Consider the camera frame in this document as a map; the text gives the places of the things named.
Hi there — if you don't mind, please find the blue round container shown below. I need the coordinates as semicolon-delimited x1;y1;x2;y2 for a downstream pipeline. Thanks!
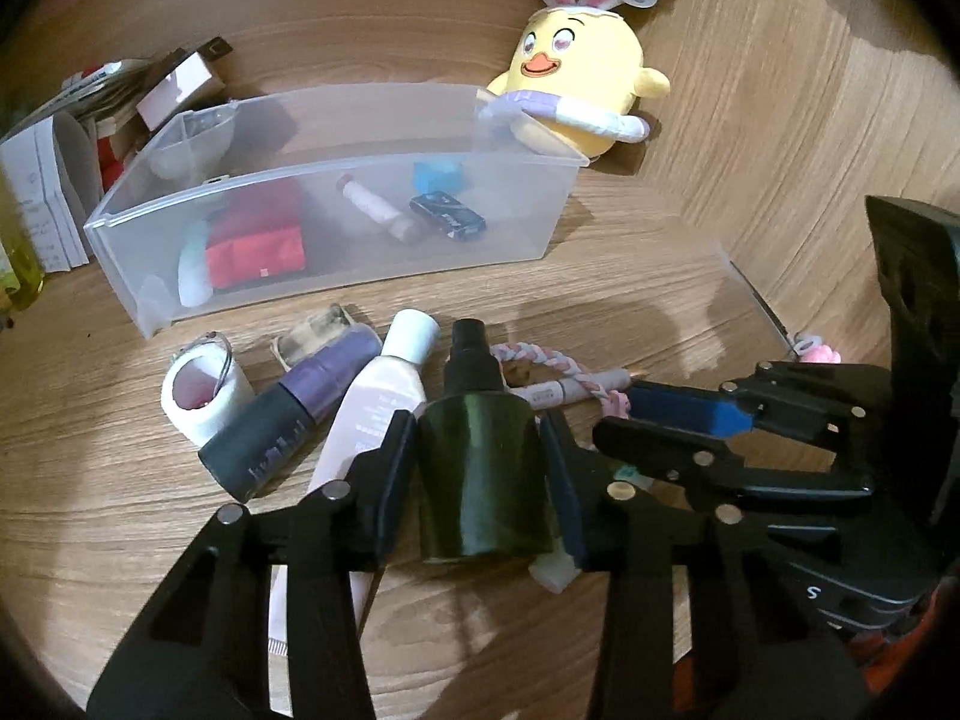
412;160;466;195

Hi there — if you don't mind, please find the white eyeliner pencil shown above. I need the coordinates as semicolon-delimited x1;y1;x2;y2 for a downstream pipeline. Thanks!
511;369;644;411

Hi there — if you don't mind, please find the yellow-green spray bottle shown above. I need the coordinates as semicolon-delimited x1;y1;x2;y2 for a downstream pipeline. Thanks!
0;176;46;310

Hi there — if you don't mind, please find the dark green spray bottle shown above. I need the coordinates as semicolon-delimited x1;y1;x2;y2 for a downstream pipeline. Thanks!
418;319;551;562

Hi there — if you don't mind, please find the glass bowl of trinkets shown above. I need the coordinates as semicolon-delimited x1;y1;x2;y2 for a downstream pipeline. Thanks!
148;106;236;184

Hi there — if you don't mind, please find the stack of books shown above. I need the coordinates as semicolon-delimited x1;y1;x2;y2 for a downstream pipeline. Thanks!
5;59;158;190

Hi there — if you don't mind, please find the small beige pouch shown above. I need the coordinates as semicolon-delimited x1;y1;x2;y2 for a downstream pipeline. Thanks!
272;304;355;371

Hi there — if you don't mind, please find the yellow chick bunny plush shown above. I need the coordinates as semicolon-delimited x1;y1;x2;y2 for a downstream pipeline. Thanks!
480;0;670;161

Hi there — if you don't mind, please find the white tape roll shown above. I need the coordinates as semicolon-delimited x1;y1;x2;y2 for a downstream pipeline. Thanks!
161;332;254;449

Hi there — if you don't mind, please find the purple black allnighter spray bottle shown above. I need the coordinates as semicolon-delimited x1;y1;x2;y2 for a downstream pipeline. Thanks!
199;325;382;504

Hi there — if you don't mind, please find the small white box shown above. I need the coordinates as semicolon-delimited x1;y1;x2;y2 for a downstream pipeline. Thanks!
137;52;226;132

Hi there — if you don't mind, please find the dark blue small box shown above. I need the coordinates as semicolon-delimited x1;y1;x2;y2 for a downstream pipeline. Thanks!
409;192;487;241

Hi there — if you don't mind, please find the pale pink lotion tube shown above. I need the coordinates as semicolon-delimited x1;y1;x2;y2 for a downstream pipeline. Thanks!
266;307;443;662

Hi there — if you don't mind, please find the pink hair clip charm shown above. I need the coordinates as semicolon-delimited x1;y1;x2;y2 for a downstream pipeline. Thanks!
791;333;843;364

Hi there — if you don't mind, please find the clear red-capped lip tube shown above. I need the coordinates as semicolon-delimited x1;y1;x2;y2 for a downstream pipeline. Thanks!
337;174;428;245

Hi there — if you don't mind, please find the pale green tube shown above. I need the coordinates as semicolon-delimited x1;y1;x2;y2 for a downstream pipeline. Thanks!
527;463;654;595

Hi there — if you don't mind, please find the clear plastic storage bin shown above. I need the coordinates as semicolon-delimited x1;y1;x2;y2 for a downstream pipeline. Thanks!
85;83;586;335

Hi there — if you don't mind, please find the white folded paper leaflet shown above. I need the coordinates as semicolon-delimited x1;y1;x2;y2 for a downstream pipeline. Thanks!
2;112;103;273

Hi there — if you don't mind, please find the pink white braided bracelet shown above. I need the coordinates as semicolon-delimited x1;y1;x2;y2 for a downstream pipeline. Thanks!
488;341;633;419

